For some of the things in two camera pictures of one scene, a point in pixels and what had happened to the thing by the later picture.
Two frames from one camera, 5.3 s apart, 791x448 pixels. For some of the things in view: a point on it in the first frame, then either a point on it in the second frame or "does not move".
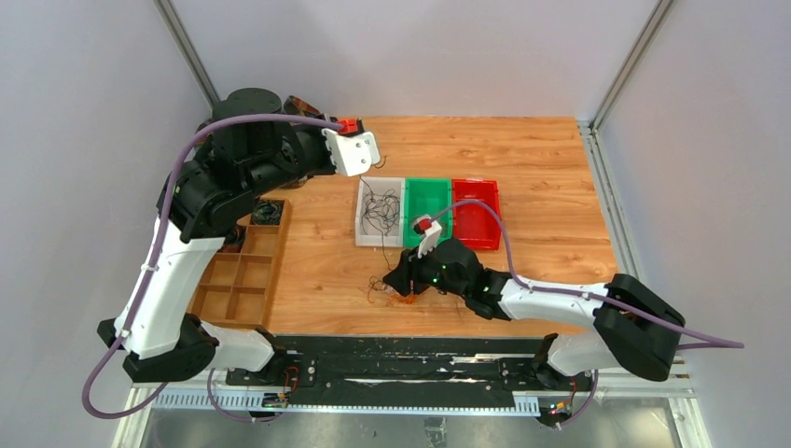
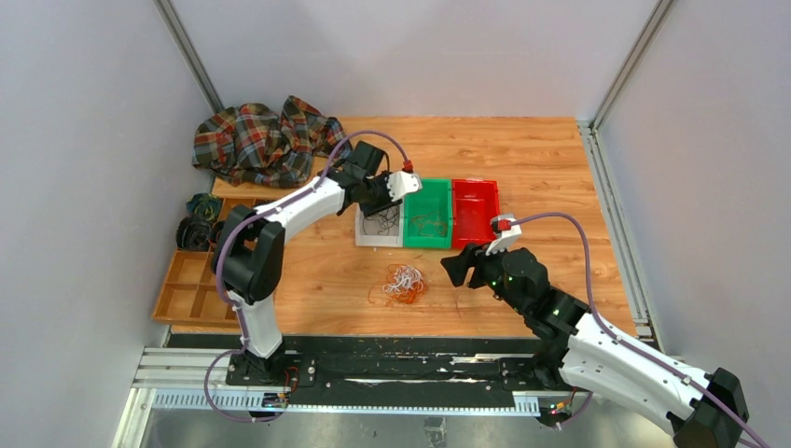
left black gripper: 328,167 to 386,203
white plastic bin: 380,214 does not move
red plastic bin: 475,225 does not move
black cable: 381,211 does not move
